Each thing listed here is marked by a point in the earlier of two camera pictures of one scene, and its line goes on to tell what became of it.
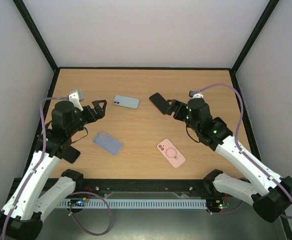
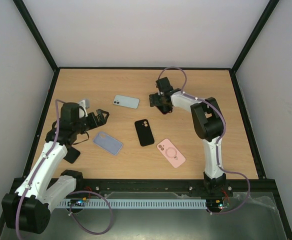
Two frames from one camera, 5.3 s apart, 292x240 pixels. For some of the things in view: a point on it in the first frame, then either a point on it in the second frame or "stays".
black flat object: [70, 154] stays
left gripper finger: [100, 111] to [101, 120]
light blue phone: [126, 101] stays
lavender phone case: [107, 143] stays
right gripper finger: [170, 108] to [152, 102]
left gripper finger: [96, 104] to [99, 112]
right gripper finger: [172, 101] to [153, 96]
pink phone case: [171, 153] stays
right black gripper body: [176, 108] to [155, 100]
